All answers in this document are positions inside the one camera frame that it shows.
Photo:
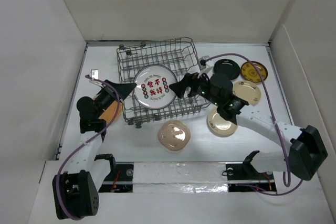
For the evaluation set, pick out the black round plate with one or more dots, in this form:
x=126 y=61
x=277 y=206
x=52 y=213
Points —
x=227 y=67

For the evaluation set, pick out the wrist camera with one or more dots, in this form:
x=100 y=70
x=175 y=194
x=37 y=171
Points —
x=94 y=74
x=206 y=65

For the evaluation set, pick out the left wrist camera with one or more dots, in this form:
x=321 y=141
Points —
x=94 y=74

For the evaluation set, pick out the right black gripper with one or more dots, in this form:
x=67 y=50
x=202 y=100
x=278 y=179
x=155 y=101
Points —
x=189 y=80

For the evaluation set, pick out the white plate with red characters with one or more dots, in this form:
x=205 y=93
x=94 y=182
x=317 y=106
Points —
x=152 y=90

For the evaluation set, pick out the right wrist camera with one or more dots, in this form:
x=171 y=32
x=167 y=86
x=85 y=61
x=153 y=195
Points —
x=206 y=65

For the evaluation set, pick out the cream plate with gold centre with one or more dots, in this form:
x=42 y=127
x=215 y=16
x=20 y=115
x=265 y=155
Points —
x=219 y=126

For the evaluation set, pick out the grey wire dish rack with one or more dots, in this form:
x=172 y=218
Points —
x=180 y=56

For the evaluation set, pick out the brown translucent square plate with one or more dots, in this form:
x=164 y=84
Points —
x=174 y=135

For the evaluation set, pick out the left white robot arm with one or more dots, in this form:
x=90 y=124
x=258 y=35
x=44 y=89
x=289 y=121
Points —
x=80 y=176

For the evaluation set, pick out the cream plate with black print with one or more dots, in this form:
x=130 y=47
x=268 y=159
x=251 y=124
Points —
x=247 y=91

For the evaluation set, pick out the yellow and brown patterned plate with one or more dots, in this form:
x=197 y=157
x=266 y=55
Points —
x=248 y=72

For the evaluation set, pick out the orange woven round plate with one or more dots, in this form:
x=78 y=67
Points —
x=109 y=113

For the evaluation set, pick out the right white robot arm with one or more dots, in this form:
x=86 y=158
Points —
x=302 y=149

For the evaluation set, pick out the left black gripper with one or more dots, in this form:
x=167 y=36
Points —
x=123 y=89

